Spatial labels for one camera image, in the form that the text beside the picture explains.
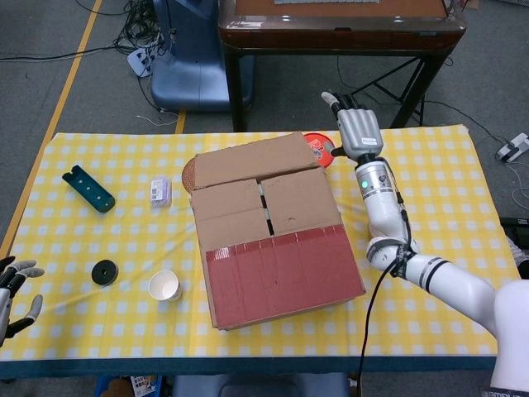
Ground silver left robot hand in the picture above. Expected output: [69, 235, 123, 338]
[0, 256, 45, 347]

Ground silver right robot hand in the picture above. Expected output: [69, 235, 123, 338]
[321, 91, 384, 161]

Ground brown cardboard box red tape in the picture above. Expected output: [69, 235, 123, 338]
[188, 131, 367, 331]

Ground red round lid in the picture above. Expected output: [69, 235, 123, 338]
[303, 131, 336, 168]

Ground yellow white checkered tablecloth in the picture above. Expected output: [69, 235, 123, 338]
[0, 123, 522, 361]

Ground dark wood mahjong table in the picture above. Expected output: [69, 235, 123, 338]
[217, 0, 467, 132]

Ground black round disc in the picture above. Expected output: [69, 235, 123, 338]
[91, 259, 120, 286]

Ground white foam insert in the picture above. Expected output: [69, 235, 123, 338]
[256, 183, 274, 237]

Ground dark teal plastic holder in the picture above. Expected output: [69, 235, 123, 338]
[61, 165, 117, 214]

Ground white black power adapter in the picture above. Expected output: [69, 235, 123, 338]
[495, 132, 529, 162]

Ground blue crate with booklet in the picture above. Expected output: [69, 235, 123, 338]
[95, 374, 164, 397]

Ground white paper cup blue flower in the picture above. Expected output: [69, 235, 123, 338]
[148, 270, 183, 302]

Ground blue machine base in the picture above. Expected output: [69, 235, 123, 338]
[150, 0, 254, 112]

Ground white power strip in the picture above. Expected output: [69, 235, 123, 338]
[126, 45, 160, 79]

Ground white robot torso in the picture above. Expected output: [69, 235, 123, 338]
[489, 279, 529, 394]

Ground blue grey stool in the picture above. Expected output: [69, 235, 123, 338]
[171, 371, 350, 397]

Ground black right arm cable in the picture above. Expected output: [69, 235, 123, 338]
[357, 188, 419, 375]

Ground black tangled floor cables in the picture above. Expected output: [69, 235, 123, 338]
[111, 0, 177, 63]

